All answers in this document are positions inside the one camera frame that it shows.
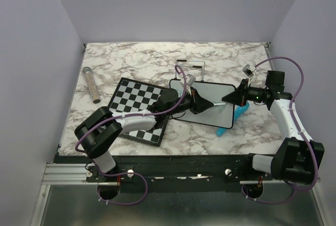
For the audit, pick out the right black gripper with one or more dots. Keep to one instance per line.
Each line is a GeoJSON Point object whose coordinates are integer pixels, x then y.
{"type": "Point", "coordinates": [238, 97]}

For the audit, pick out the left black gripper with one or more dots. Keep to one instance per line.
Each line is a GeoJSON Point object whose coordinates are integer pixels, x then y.
{"type": "Point", "coordinates": [198, 104]}

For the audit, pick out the black framed whiteboard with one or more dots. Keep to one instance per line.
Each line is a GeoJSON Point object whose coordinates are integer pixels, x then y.
{"type": "Point", "coordinates": [217, 116]}

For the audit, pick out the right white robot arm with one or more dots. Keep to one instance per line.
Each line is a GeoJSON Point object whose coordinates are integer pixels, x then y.
{"type": "Point", "coordinates": [299, 156]}

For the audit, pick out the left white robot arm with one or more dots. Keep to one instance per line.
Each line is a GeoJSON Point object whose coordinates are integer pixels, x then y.
{"type": "Point", "coordinates": [97, 133]}

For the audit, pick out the blue cylindrical tube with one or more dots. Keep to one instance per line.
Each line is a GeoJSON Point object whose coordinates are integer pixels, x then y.
{"type": "Point", "coordinates": [239, 111]}

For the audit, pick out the black and white chessboard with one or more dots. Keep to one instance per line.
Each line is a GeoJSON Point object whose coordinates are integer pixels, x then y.
{"type": "Point", "coordinates": [132, 96]}

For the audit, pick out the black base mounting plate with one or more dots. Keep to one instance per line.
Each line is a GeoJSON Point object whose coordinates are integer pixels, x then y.
{"type": "Point", "coordinates": [188, 173]}

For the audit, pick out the glittery silver tube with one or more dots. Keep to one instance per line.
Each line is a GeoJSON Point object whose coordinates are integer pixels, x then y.
{"type": "Point", "coordinates": [92, 87]}

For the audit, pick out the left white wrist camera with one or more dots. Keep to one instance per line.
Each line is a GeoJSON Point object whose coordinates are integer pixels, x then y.
{"type": "Point", "coordinates": [190, 79]}

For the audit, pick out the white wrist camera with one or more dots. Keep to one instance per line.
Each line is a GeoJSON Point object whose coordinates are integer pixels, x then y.
{"type": "Point", "coordinates": [190, 79]}
{"type": "Point", "coordinates": [249, 70]}

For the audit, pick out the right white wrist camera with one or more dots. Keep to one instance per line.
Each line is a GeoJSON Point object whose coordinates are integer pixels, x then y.
{"type": "Point", "coordinates": [249, 70]}

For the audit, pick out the wire whiteboard stand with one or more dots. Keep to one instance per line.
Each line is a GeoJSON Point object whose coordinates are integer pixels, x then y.
{"type": "Point", "coordinates": [195, 64]}

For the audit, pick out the aluminium frame rail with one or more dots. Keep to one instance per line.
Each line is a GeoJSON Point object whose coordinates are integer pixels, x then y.
{"type": "Point", "coordinates": [76, 174]}

